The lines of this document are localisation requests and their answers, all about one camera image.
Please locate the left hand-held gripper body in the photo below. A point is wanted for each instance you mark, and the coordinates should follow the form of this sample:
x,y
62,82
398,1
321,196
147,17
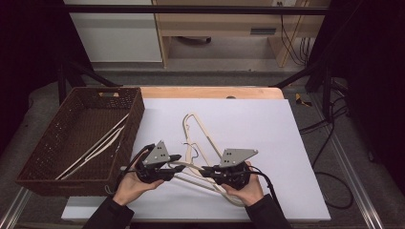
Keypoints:
x,y
157,156

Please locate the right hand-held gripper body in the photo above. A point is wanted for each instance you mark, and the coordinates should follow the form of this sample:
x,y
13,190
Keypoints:
x,y
235,156

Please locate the beige plastic clothes hanger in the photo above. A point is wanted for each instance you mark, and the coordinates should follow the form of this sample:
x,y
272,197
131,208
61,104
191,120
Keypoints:
x,y
95,145
203,129
191,165

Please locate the brown woven basket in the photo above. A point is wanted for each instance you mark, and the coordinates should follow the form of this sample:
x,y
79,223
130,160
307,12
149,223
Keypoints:
x,y
79,105

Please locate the person's left hand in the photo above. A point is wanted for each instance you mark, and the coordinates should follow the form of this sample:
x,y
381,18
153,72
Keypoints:
x,y
132,186

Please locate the person's right hand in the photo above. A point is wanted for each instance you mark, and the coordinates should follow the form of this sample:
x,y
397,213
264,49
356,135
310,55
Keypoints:
x,y
250,194

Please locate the white table sheet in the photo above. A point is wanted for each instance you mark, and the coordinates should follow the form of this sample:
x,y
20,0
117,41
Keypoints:
x,y
270,127

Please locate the yellow black tape piece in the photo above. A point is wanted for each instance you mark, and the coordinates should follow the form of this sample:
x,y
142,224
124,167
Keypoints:
x,y
299,100

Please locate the white cabinet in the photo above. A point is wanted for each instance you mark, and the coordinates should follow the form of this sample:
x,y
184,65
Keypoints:
x,y
117,38

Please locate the light wooden desk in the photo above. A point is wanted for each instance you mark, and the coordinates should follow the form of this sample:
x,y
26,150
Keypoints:
x,y
216,22

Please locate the black curtain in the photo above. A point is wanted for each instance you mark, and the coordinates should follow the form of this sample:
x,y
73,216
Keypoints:
x,y
375,63
28,47

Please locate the black metal frame leg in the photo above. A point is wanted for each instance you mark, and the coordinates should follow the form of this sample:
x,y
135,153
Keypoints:
x,y
324,82
79,73

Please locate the aluminium rail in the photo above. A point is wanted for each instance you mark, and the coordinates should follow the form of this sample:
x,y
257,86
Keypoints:
x,y
14,210
359,191

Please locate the black horizontal frame bar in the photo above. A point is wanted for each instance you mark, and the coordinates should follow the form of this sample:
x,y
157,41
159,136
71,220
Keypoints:
x,y
191,10

